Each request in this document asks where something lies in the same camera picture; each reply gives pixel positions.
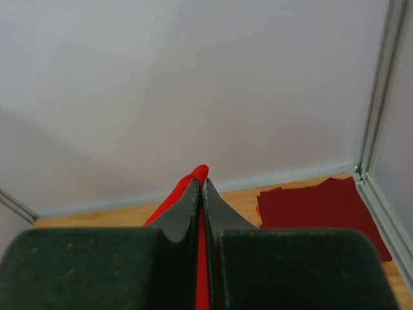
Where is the aluminium frame post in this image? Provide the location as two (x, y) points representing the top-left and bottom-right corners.
(357, 1), (412, 287)
(0, 189), (38, 224)

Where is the left aluminium frame post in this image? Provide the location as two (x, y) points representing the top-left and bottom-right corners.
(0, 189), (38, 224)

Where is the folded dark red t shirt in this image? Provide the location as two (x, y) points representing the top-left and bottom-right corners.
(257, 177), (392, 262)

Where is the bright red t shirt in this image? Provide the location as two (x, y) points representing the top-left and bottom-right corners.
(143, 164), (210, 310)

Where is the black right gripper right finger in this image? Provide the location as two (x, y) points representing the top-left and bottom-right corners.
(203, 180), (399, 309)

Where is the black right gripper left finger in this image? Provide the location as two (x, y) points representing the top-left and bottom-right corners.
(1, 180), (200, 309)

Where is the right aluminium frame post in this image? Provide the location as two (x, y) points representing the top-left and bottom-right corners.
(357, 1), (412, 287)

